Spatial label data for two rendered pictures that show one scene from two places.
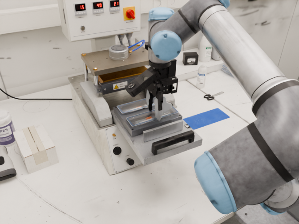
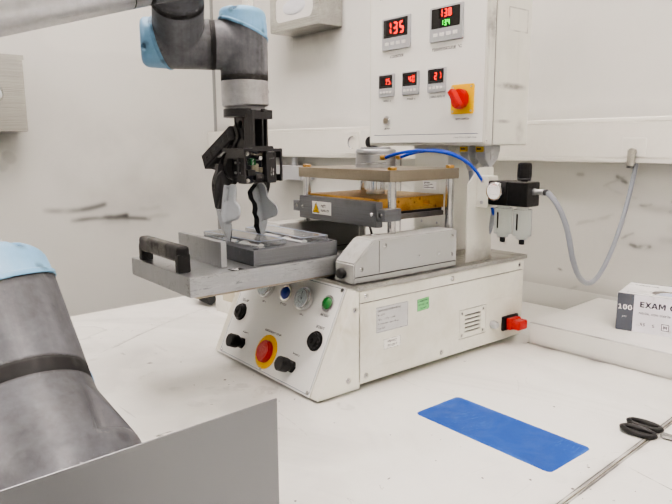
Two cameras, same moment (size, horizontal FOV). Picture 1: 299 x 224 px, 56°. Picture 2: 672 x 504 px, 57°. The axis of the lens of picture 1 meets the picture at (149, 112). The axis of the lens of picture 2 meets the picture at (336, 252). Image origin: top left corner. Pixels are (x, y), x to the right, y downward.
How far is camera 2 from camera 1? 138 cm
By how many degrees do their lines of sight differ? 75
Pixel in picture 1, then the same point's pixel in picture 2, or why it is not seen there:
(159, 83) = (225, 151)
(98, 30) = (407, 128)
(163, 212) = (116, 397)
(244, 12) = not seen: outside the picture
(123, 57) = (362, 163)
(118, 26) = (440, 125)
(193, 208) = not seen: hidden behind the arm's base
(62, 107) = not seen: hidden behind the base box
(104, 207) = (139, 356)
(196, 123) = (453, 415)
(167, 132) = (202, 254)
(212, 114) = (530, 439)
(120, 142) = (252, 300)
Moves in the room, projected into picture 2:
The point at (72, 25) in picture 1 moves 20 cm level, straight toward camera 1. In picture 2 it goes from (374, 113) to (291, 112)
